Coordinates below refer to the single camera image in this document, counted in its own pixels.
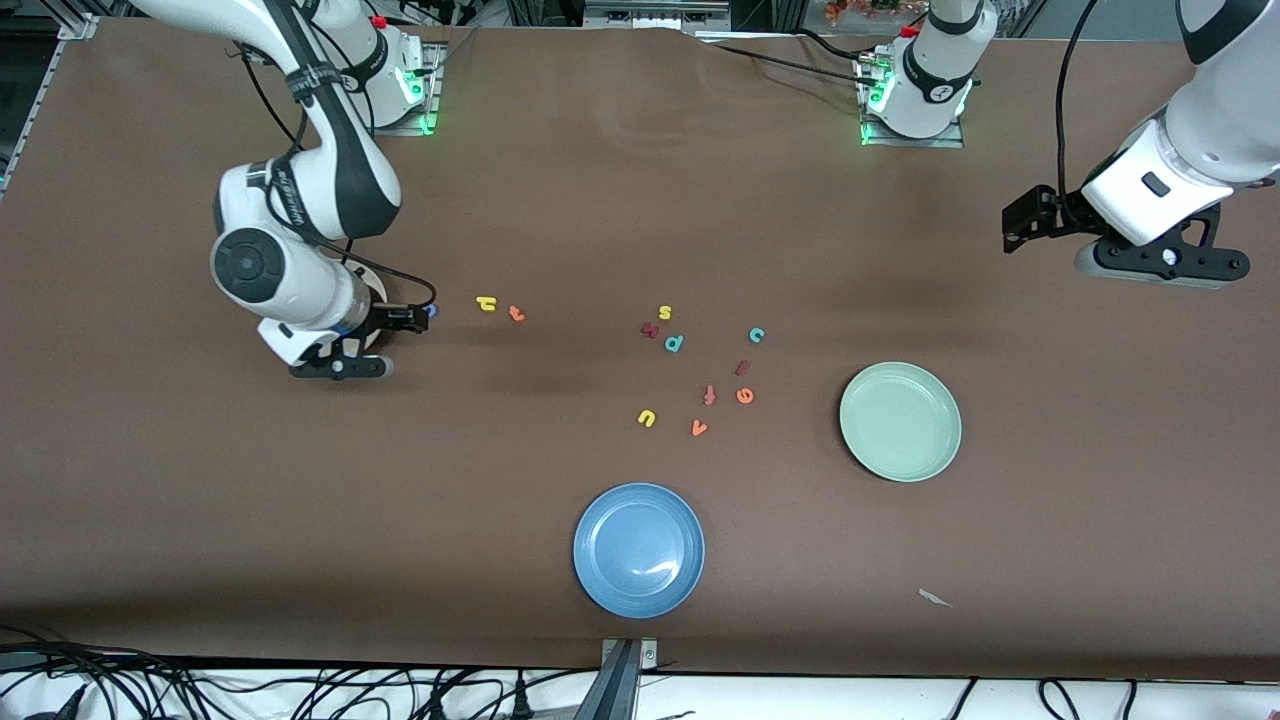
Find beige brown plate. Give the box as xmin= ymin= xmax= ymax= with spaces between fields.
xmin=345 ymin=262 xmax=389 ymax=351

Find light green plate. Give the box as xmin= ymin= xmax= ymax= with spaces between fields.
xmin=838 ymin=361 xmax=963 ymax=484

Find orange artificial leaves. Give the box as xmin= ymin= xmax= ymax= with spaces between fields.
xmin=825 ymin=0 xmax=901 ymax=26

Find blue plate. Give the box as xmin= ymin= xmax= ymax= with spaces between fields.
xmin=573 ymin=483 xmax=706 ymax=620

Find grey power strip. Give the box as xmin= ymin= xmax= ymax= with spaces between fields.
xmin=583 ymin=0 xmax=731 ymax=31

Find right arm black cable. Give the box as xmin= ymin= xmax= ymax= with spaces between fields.
xmin=235 ymin=40 xmax=439 ymax=311

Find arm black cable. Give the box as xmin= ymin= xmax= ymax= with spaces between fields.
xmin=235 ymin=40 xmax=439 ymax=311
xmin=1054 ymin=0 xmax=1103 ymax=201

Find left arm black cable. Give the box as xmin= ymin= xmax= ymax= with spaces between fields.
xmin=1054 ymin=0 xmax=1103 ymax=201

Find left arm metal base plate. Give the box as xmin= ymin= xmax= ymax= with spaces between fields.
xmin=857 ymin=50 xmax=967 ymax=150

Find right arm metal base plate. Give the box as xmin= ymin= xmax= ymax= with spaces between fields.
xmin=332 ymin=40 xmax=442 ymax=137

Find thin black table cable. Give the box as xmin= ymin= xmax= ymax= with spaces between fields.
xmin=795 ymin=28 xmax=883 ymax=61
xmin=700 ymin=38 xmax=881 ymax=91

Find aluminium frame profile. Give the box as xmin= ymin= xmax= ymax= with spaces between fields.
xmin=0 ymin=10 xmax=101 ymax=196

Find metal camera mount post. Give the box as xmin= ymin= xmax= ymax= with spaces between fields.
xmin=572 ymin=637 xmax=661 ymax=720

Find thick black floor cable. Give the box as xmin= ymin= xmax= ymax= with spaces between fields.
xmin=0 ymin=645 xmax=136 ymax=669

